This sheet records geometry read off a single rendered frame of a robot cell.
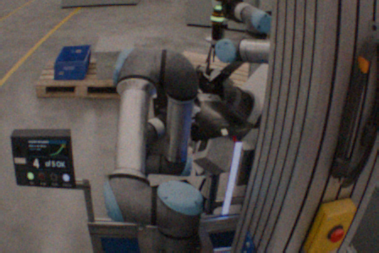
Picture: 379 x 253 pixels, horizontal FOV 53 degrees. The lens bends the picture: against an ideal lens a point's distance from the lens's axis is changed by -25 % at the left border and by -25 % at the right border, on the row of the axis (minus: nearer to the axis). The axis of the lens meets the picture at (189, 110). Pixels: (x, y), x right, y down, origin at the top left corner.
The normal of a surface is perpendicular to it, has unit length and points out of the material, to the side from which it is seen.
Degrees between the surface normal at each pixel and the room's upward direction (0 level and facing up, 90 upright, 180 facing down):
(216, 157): 55
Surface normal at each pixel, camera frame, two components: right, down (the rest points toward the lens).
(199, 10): -0.04, 0.42
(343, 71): 0.18, 0.43
